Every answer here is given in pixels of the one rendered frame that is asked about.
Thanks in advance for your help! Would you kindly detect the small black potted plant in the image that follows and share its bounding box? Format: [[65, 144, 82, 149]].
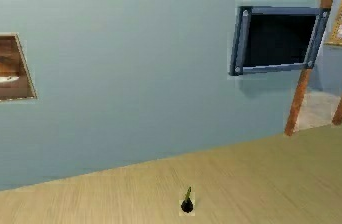
[[180, 186, 195, 214]]

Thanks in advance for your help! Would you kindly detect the blue framed black picture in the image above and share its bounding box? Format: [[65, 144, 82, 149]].
[[228, 5, 331, 77]]

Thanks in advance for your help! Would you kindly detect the brown wooden door frame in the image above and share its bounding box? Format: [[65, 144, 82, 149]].
[[283, 0, 342, 137]]

